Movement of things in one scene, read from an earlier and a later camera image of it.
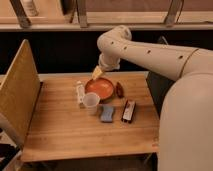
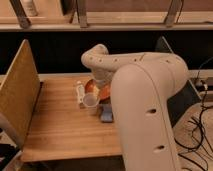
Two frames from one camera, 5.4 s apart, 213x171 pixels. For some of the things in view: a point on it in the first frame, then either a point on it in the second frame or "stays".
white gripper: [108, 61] to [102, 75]
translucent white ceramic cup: [91, 100] stays
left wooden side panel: [19, 93] stays
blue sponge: [106, 114] stays
